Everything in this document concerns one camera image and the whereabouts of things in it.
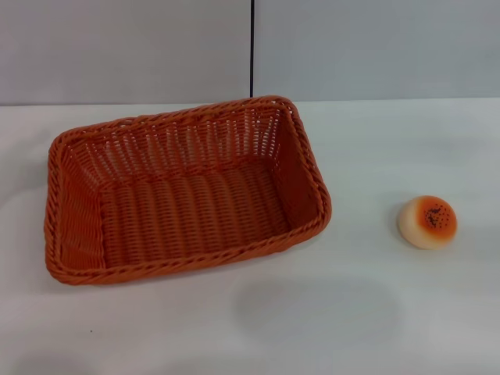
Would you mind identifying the orange woven rectangular basket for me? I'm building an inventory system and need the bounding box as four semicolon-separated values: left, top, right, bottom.
43;94;334;288

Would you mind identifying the round toasted bread bun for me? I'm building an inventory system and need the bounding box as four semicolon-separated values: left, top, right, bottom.
397;195;458;249

